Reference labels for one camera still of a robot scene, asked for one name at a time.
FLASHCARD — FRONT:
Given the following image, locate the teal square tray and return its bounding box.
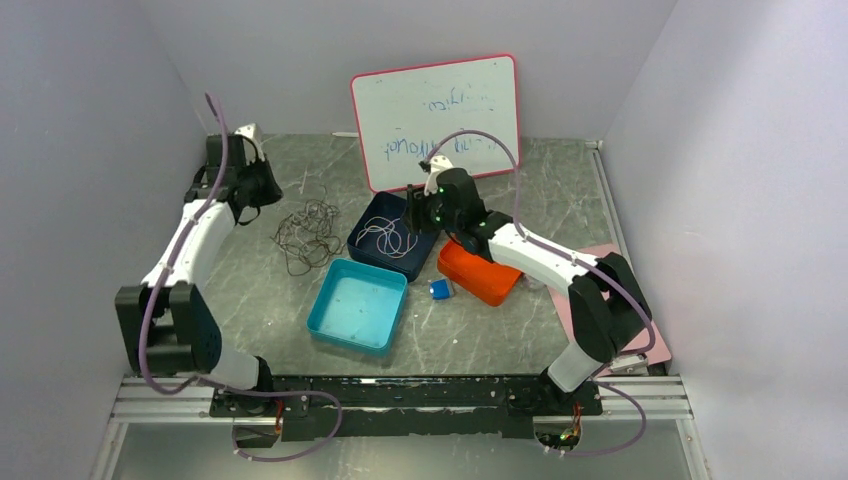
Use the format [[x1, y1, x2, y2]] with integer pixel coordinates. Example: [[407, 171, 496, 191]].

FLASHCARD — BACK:
[[306, 258, 408, 357]]

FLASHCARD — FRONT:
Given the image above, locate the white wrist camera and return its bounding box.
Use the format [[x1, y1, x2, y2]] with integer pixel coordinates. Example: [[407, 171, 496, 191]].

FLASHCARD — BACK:
[[235, 123, 267, 161], [419, 155, 454, 196]]

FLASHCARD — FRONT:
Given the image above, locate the brown cable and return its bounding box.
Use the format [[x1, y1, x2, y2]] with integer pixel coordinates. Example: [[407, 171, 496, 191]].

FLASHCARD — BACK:
[[271, 192, 346, 278]]

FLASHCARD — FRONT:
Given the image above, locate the pink clipboard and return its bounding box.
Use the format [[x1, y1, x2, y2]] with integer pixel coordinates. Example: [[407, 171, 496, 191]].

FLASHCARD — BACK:
[[548, 243, 673, 379]]

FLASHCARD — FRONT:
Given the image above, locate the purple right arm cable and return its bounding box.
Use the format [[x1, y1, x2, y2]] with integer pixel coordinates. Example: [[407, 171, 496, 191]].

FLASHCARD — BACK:
[[423, 129, 658, 460]]

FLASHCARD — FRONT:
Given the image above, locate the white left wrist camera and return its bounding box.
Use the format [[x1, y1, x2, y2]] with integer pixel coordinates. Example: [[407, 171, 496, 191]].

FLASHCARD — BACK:
[[235, 123, 267, 161]]

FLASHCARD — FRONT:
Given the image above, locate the aluminium frame rail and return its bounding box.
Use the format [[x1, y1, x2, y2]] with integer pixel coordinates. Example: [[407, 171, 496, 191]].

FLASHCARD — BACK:
[[91, 374, 709, 479]]

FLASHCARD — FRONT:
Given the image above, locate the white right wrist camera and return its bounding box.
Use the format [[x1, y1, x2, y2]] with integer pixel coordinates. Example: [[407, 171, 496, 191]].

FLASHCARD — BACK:
[[419, 155, 454, 196]]

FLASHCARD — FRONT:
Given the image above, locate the clear plastic cup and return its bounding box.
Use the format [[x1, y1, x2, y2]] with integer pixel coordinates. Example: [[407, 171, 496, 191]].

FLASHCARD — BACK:
[[522, 274, 546, 291]]

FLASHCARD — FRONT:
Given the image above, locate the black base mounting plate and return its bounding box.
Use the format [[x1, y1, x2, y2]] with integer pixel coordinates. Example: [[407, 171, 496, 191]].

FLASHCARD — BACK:
[[209, 374, 603, 441]]

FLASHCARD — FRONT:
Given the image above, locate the orange square tray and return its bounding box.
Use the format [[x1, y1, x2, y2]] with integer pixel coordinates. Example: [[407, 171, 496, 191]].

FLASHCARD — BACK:
[[437, 241, 522, 307]]

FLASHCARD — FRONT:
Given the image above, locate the small blue white object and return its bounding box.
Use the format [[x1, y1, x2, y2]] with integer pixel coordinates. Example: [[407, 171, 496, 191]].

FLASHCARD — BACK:
[[429, 279, 454, 301]]

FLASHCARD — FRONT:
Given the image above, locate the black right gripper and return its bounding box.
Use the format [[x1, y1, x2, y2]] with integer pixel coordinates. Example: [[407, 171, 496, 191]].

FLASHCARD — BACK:
[[400, 183, 462, 236]]

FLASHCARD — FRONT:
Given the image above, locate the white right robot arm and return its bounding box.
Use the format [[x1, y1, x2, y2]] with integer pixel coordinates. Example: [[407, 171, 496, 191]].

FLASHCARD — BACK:
[[403, 168, 656, 414]]

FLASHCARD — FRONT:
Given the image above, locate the dark blue square tray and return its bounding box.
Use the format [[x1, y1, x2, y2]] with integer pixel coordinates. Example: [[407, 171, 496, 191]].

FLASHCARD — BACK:
[[346, 192, 438, 282]]

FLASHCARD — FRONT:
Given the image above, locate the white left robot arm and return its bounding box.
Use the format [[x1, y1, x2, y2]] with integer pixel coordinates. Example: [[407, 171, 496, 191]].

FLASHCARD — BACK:
[[115, 123, 283, 416]]

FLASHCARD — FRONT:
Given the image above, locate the pink-framed whiteboard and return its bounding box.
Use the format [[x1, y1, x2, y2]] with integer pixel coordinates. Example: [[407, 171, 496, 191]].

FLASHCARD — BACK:
[[350, 54, 520, 192]]

